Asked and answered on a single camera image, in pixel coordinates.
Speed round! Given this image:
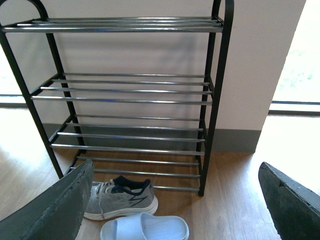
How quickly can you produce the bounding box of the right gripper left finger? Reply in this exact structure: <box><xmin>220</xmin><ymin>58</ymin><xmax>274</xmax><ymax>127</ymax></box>
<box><xmin>0</xmin><ymin>159</ymin><xmax>94</xmax><ymax>240</ymax></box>

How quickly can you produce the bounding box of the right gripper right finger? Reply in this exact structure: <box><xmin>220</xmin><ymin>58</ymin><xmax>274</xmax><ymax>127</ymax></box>
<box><xmin>258</xmin><ymin>162</ymin><xmax>320</xmax><ymax>240</ymax></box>

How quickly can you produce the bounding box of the grey knit sneaker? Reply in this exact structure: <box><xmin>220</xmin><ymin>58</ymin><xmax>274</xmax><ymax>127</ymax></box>
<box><xmin>84</xmin><ymin>175</ymin><xmax>159</xmax><ymax>221</ymax></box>

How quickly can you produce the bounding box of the light blue slide sandal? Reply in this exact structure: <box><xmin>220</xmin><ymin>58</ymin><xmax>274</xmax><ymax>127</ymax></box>
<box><xmin>100</xmin><ymin>212</ymin><xmax>190</xmax><ymax>240</ymax></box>

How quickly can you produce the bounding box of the black metal shoe rack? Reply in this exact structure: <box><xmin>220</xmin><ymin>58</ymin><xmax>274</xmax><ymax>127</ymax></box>
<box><xmin>0</xmin><ymin>0</ymin><xmax>235</xmax><ymax>196</ymax></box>

